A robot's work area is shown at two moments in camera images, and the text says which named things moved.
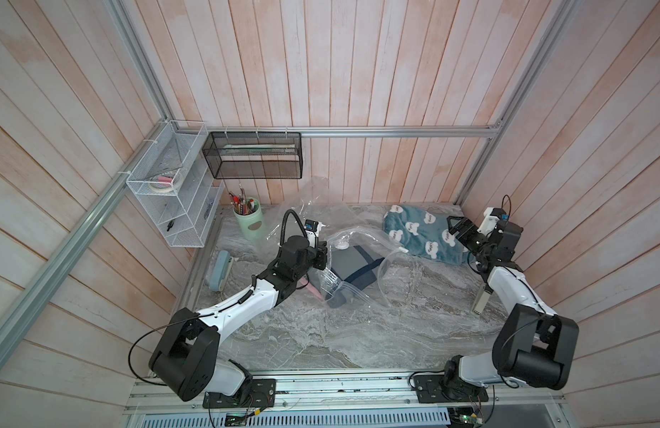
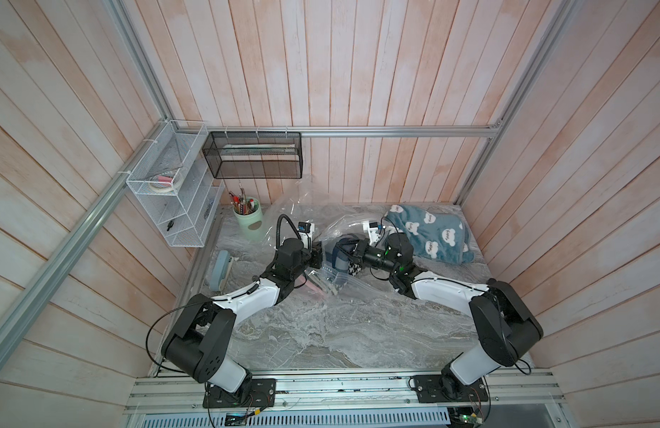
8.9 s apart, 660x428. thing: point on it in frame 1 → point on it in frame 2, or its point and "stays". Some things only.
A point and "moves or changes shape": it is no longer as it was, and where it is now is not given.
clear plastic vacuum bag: [358, 258] moves or changes shape
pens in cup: [242, 206] stays
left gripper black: [320, 253] stays
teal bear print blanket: [424, 233] stays
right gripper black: [464, 226] → [362, 251]
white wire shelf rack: [174, 183] stays
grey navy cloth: [352, 267] moves or changes shape
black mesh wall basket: [254, 155] stays
